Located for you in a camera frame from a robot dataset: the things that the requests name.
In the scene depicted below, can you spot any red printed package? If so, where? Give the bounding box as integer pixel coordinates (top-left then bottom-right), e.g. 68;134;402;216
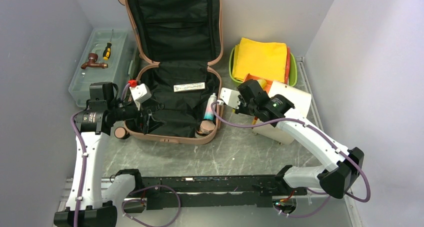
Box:
284;46;291;85

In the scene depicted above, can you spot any yellow cloth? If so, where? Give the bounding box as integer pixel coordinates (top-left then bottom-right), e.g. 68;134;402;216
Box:
230;37;289;83

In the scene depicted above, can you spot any pink blue spray bottle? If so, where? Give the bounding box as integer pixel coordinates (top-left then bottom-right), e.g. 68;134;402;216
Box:
203;93;218;121

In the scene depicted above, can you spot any cream appliance with orange rim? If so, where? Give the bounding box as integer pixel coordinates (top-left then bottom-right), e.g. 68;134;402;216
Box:
237;77;312;125

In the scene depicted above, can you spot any green plastic tray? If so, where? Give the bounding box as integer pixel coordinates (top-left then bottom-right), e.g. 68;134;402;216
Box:
228;44;298;87

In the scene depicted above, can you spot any white cosmetic box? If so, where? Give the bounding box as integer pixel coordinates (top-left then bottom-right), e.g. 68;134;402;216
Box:
173;82;206;93

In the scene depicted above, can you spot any pink hard-shell suitcase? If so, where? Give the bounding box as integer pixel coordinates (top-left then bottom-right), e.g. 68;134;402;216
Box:
118;0;224;145

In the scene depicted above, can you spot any green yellow bottle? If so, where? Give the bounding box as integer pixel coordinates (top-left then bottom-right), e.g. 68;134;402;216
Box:
256;79;268;90

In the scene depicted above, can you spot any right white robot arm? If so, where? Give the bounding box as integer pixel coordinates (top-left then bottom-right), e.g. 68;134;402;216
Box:
235;79;365;199

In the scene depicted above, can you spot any pink hexagonal lid jar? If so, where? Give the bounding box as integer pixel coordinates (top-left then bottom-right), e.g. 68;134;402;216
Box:
196;120;216;137

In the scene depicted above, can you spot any translucent plastic toolbox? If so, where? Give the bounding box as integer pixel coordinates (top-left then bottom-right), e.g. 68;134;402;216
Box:
68;28;139;108

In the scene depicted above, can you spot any yellow black screwdriver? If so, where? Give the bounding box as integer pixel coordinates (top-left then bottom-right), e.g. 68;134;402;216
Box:
102;29;114;61

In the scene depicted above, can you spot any brown brass faucet valve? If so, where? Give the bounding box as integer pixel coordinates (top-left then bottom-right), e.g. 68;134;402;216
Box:
80;52;108;70

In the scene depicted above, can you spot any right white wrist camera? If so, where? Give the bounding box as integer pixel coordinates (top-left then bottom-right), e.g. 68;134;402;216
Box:
217;87;241;110

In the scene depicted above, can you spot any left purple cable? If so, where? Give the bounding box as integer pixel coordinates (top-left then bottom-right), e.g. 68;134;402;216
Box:
70;84;182;227

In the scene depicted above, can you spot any purple cable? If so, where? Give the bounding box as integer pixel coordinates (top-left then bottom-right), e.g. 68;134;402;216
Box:
210;101;371;219
70;84;182;227

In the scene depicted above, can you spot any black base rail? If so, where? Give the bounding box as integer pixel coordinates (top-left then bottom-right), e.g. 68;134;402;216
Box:
127;174;307;210

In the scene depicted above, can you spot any aluminium frame profile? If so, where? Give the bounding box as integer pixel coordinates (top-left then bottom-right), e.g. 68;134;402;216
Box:
52;179;118;227

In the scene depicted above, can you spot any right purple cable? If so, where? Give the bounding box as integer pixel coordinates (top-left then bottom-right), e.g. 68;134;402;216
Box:
210;101;371;219

